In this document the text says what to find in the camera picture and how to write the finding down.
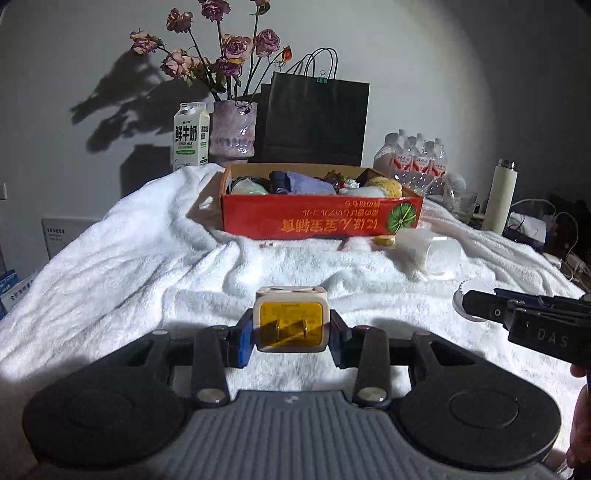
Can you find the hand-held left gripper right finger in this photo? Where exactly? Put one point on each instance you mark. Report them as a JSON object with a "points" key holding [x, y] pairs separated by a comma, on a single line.
{"points": [[339, 344]]}

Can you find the white thermos bottle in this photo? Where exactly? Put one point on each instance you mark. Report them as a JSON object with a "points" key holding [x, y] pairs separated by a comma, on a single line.
{"points": [[498, 198]]}

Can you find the white round lid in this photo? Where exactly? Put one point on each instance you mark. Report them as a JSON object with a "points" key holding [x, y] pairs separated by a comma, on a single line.
{"points": [[458, 302]]}

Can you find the navy cloth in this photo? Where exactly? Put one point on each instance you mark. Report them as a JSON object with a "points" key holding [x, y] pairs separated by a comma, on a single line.
{"points": [[278, 181]]}

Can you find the purple glazed vase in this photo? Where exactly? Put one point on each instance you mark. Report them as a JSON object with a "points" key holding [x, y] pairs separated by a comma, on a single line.
{"points": [[233, 134]]}

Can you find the yellow white charger plug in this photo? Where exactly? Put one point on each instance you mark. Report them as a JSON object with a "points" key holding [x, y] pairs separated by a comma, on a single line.
{"points": [[291, 318]]}

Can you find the clear glass cup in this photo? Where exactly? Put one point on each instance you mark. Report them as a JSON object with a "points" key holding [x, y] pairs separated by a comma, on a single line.
{"points": [[464, 205]]}

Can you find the white power adapter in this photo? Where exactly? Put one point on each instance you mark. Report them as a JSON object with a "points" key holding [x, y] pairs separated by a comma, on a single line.
{"points": [[575, 264]]}

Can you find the green binder clip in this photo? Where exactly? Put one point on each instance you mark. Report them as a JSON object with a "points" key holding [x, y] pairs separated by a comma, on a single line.
{"points": [[322, 79]]}

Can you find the red cardboard box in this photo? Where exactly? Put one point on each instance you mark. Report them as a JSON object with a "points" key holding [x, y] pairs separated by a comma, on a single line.
{"points": [[300, 217]]}

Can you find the dried pink rose bouquet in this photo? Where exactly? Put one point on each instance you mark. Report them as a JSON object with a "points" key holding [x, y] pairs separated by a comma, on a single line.
{"points": [[235, 46]]}

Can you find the small yellow block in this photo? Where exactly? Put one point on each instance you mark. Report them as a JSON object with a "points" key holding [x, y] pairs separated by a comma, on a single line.
{"points": [[384, 240]]}

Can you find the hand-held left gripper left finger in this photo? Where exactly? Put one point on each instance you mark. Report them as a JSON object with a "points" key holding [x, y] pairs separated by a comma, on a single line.
{"points": [[244, 344]]}

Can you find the person's right hand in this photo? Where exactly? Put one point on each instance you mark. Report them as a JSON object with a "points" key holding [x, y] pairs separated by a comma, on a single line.
{"points": [[581, 415]]}

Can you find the yellow sponge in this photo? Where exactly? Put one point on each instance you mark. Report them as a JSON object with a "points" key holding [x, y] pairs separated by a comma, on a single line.
{"points": [[385, 187]]}

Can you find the purple cloth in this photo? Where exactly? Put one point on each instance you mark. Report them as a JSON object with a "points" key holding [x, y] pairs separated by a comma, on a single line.
{"points": [[309, 184]]}

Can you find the black paper bag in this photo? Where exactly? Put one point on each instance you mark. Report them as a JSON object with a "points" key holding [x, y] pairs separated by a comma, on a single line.
{"points": [[314, 124]]}

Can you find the white cloth item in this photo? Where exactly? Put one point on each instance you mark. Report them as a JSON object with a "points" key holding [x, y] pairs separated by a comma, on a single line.
{"points": [[369, 191]]}

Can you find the dark bag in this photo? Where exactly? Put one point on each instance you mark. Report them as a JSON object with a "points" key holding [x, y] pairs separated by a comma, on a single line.
{"points": [[565, 205]]}

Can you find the white round object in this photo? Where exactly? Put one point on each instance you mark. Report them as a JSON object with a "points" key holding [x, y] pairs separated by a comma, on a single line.
{"points": [[455, 182]]}

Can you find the clear plastic cup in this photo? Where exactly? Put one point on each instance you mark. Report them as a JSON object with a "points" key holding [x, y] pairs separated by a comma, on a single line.
{"points": [[434, 256]]}

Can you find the white wall box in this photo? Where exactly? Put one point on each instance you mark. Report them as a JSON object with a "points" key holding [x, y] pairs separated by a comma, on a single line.
{"points": [[60, 237]]}

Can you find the red green wrapper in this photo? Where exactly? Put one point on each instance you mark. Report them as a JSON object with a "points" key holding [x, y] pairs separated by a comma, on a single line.
{"points": [[334, 177]]}

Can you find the white towel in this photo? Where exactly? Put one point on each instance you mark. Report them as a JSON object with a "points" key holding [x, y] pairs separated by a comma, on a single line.
{"points": [[138, 277]]}

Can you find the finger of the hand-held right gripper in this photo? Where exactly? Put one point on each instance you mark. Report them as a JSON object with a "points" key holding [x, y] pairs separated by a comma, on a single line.
{"points": [[540, 299], [482, 304]]}

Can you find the white milk carton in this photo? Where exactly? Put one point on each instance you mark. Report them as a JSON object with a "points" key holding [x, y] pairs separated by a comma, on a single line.
{"points": [[191, 138]]}

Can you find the pack of water bottles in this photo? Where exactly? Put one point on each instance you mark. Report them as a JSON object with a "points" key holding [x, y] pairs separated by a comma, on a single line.
{"points": [[415, 161]]}

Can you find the green white pouch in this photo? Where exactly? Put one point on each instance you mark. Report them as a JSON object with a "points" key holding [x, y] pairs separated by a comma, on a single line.
{"points": [[247, 187]]}

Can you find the blue white boxes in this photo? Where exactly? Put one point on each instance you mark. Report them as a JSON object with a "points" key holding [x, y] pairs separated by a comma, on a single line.
{"points": [[9, 288]]}

